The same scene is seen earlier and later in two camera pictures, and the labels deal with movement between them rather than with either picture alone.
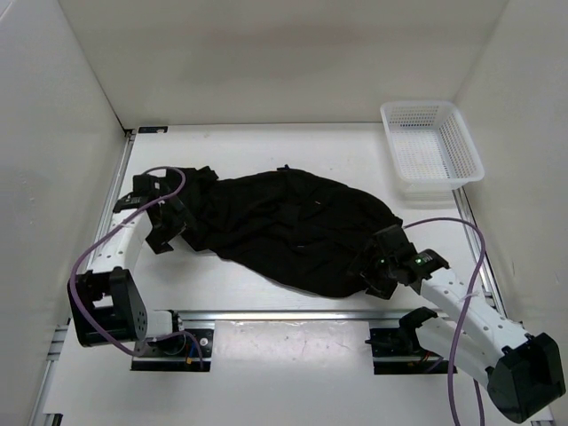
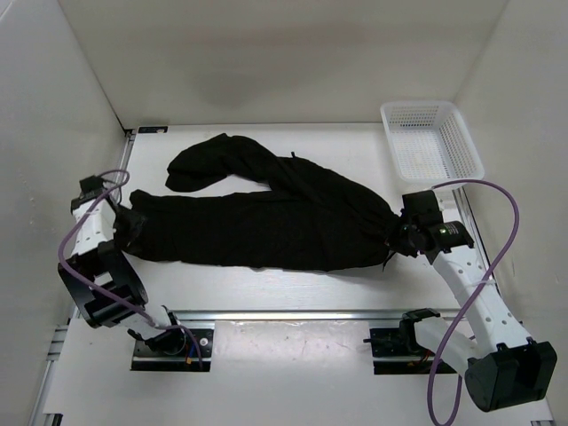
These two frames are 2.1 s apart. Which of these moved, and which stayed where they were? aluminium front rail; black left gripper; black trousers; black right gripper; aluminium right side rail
Moved: black trousers; black left gripper; black right gripper
Stayed: aluminium right side rail; aluminium front rail
